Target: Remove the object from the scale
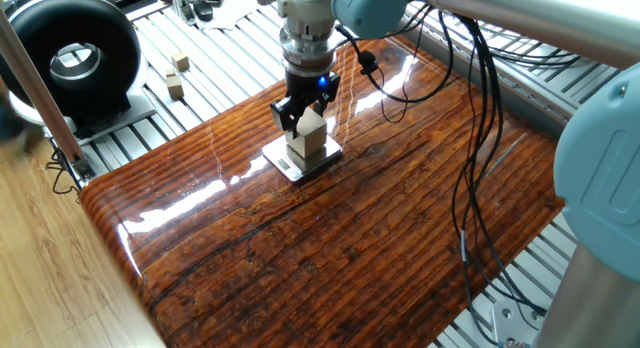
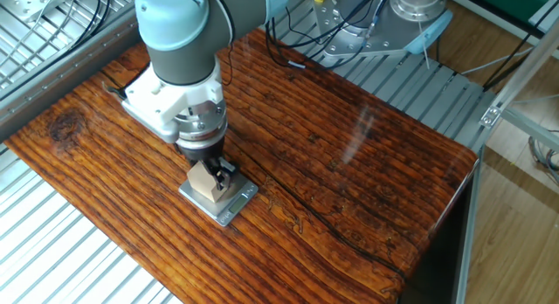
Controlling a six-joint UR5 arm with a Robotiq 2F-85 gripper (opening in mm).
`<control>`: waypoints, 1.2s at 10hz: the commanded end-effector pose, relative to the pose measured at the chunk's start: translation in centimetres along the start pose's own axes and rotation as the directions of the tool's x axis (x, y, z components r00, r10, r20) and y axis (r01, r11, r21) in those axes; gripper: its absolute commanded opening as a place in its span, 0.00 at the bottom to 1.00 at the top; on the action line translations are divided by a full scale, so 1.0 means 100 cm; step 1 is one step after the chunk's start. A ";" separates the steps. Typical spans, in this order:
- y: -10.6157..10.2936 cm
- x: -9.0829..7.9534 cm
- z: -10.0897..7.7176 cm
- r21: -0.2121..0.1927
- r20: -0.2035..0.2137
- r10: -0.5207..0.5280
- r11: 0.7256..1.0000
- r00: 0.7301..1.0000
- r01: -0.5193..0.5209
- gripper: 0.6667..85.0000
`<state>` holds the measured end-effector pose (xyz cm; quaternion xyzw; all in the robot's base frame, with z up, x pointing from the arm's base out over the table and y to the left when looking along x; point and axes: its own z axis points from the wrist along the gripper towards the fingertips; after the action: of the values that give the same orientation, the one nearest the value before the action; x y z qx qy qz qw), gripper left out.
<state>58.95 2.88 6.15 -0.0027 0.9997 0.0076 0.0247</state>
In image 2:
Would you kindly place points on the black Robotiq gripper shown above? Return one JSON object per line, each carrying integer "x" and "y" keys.
{"x": 201, "y": 151}

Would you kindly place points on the tall pale wooden block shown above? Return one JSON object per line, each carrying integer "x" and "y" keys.
{"x": 198, "y": 181}

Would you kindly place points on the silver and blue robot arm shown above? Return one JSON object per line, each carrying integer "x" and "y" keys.
{"x": 174, "y": 15}

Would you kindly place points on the silver digital scale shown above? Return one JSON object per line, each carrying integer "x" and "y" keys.
{"x": 236, "y": 205}

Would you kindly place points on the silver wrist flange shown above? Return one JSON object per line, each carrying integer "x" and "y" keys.
{"x": 203, "y": 125}

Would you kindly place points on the glossy wood-grain board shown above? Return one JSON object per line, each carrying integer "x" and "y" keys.
{"x": 327, "y": 164}

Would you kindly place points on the aluminium table leg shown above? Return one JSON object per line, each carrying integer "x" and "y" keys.
{"x": 469, "y": 230}

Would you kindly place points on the silver perforated mounting plate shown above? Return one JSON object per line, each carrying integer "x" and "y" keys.
{"x": 26, "y": 2}

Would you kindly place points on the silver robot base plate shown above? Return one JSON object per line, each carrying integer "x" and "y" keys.
{"x": 345, "y": 33}

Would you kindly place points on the grey aluminium table rail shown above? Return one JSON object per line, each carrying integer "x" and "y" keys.
{"x": 65, "y": 64}

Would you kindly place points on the aluminium frame crossbar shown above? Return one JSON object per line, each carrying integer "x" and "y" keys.
{"x": 533, "y": 129}

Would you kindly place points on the metal frame post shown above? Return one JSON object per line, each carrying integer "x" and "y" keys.
{"x": 524, "y": 68}

